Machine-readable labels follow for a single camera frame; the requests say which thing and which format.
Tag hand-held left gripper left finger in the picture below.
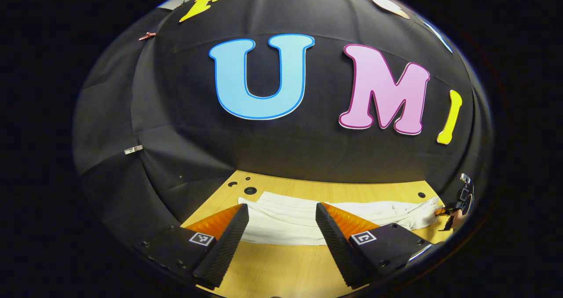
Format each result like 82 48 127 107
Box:
141 204 249 291

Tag black backdrop cloth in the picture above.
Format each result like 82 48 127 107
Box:
73 0 493 263

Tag white jeans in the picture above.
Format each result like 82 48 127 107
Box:
238 191 443 247

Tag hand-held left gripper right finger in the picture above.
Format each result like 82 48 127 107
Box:
315 203 437 290

